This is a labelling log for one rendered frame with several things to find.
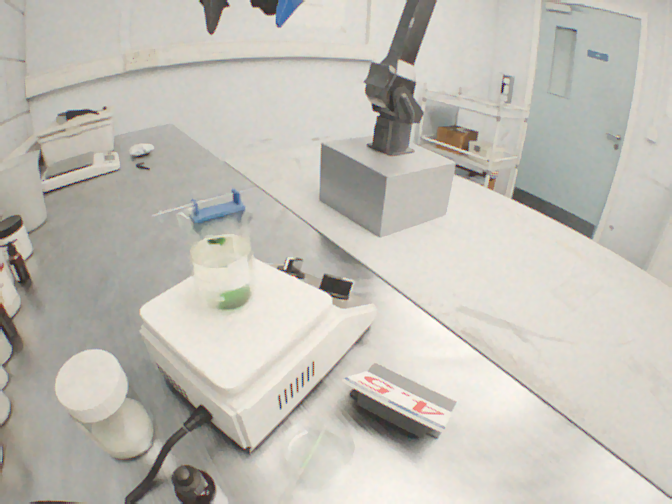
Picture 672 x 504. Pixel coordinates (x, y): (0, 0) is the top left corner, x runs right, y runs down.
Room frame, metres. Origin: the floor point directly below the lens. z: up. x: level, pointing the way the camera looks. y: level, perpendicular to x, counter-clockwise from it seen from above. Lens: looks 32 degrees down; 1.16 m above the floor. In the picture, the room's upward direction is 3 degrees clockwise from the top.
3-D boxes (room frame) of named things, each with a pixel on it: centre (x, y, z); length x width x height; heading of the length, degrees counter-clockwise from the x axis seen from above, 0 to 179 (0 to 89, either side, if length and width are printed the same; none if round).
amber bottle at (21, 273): (0.29, 0.51, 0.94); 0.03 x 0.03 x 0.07
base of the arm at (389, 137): (0.60, -0.09, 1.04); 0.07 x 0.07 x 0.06; 40
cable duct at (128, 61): (1.63, 0.58, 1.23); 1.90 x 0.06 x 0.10; 128
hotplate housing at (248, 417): (0.22, 0.07, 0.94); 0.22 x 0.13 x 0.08; 147
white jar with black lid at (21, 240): (0.35, 0.59, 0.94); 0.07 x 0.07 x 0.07
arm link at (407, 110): (0.60, -0.09, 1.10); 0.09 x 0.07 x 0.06; 26
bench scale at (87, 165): (0.79, 0.78, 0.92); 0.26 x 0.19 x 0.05; 129
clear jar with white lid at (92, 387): (0.11, 0.17, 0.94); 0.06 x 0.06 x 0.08
